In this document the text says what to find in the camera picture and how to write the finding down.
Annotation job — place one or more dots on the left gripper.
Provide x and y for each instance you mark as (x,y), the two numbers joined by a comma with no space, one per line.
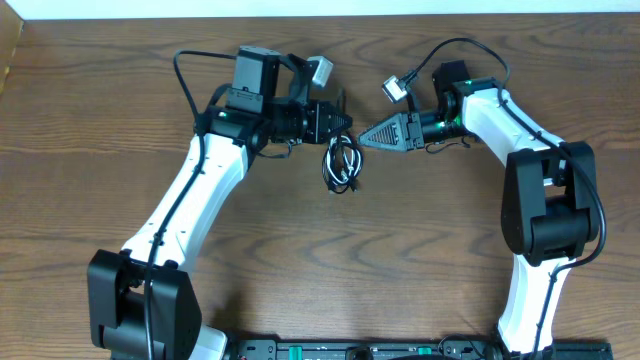
(320,121)

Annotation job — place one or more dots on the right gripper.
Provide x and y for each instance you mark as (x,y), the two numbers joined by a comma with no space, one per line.
(405,132)

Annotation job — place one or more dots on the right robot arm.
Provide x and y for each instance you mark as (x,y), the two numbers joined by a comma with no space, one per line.
(550,207)

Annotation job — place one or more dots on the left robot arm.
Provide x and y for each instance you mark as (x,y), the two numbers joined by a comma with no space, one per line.
(142,304)

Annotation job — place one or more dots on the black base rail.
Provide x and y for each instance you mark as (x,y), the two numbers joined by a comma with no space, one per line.
(264,349)

